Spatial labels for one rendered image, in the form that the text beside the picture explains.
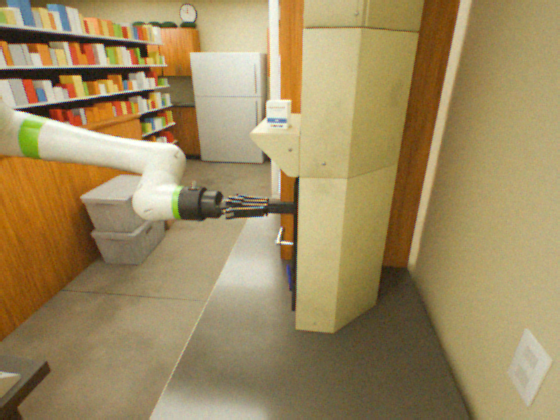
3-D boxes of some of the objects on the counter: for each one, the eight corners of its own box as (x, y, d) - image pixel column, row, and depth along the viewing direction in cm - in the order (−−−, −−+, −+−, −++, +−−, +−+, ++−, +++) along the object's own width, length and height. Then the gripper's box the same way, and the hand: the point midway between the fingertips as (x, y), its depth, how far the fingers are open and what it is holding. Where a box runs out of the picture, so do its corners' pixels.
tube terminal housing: (368, 271, 121) (401, 38, 89) (383, 338, 92) (439, 26, 60) (301, 267, 124) (309, 39, 92) (295, 330, 95) (303, 28, 62)
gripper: (195, 200, 79) (292, 205, 76) (212, 182, 91) (296, 186, 88) (198, 227, 82) (292, 232, 80) (214, 207, 94) (296, 211, 91)
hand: (281, 207), depth 84 cm, fingers closed
